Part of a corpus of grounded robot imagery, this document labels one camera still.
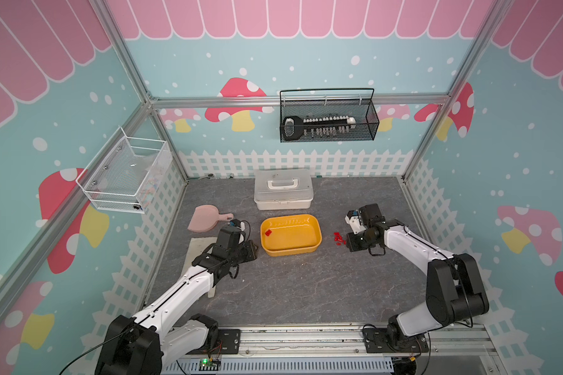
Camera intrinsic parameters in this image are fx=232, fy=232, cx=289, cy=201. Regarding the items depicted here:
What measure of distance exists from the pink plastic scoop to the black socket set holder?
0.45 m

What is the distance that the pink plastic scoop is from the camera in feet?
3.43

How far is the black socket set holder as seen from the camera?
89 cm
